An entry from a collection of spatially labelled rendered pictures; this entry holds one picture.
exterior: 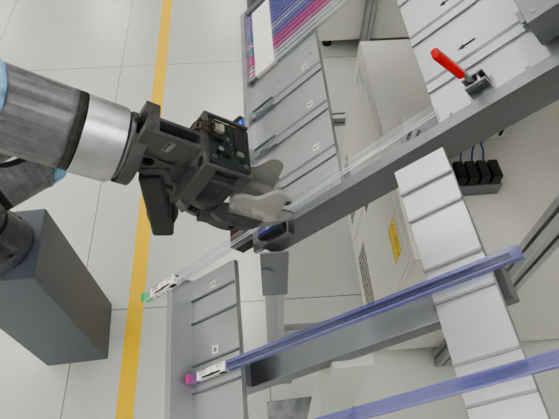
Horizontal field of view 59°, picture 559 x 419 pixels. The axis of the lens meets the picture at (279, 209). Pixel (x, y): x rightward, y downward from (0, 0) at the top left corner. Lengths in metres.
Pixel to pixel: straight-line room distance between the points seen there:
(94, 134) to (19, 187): 0.64
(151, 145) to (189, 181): 0.05
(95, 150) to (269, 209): 0.20
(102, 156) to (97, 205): 1.48
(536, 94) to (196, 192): 0.46
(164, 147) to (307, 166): 0.46
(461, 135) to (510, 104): 0.07
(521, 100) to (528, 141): 0.60
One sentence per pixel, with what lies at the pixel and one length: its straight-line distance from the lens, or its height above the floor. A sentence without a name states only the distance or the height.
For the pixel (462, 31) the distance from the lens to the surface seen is 0.83.
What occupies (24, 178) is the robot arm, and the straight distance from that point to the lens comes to 1.08.
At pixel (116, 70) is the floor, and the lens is 2.45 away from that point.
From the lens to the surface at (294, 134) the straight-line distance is 0.96.
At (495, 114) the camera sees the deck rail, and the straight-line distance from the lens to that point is 0.73.
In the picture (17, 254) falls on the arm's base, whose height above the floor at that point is 0.57.
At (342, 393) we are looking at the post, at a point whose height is 0.66.
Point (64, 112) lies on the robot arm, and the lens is 0.46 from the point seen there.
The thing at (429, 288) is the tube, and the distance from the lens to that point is 0.58.
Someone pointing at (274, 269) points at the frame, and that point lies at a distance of 0.89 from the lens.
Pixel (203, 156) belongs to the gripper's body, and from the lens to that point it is 0.47.
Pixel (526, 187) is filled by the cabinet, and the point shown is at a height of 0.62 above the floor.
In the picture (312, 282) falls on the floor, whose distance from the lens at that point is 1.67.
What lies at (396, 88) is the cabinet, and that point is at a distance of 1.35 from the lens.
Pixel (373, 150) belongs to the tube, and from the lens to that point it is 0.53.
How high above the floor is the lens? 1.49
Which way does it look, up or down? 56 degrees down
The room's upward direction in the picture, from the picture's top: straight up
